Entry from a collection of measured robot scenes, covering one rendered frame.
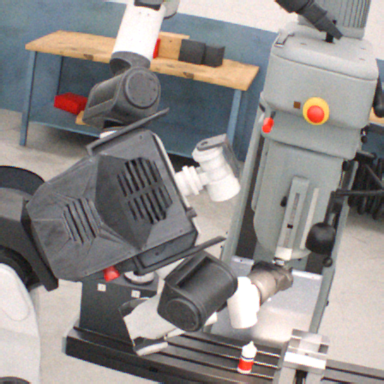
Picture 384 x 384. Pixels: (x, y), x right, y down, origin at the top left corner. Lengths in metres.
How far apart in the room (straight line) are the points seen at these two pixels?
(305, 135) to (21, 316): 0.79
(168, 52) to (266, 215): 3.98
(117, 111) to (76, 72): 5.11
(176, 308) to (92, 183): 0.30
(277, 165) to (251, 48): 4.34
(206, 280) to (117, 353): 0.73
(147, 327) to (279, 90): 0.60
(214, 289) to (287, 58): 0.53
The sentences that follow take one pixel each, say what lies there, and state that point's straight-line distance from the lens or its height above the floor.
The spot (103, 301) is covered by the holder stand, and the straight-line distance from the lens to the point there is 2.14.
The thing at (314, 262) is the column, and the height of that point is 1.10.
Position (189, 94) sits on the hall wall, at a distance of 6.30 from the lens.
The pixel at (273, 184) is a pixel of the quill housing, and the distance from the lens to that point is 1.84.
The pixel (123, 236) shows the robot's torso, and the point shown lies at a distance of 1.34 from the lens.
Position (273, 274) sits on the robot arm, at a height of 1.26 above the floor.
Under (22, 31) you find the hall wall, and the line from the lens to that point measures 6.71.
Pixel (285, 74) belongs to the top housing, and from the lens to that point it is 1.62.
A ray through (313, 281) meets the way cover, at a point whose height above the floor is 1.04.
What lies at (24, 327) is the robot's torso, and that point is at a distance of 1.59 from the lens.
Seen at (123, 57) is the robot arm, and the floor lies 1.82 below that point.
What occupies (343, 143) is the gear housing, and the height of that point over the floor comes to 1.67.
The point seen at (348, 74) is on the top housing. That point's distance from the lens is 1.61.
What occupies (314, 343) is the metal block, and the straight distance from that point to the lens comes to 2.11.
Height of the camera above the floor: 2.17
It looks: 23 degrees down
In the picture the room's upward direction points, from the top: 10 degrees clockwise
